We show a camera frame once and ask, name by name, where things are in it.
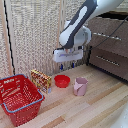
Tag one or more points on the red bowl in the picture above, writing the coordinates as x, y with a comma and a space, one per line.
62, 81

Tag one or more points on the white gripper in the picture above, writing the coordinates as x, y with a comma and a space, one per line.
68, 54

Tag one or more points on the red plastic shopping basket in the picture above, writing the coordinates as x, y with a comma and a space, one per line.
19, 99

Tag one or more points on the yellow red food box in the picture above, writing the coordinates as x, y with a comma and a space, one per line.
41, 80

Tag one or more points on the brown drawer cabinet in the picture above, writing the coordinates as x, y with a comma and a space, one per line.
108, 46

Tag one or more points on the pink mug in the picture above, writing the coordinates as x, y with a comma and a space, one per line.
80, 86

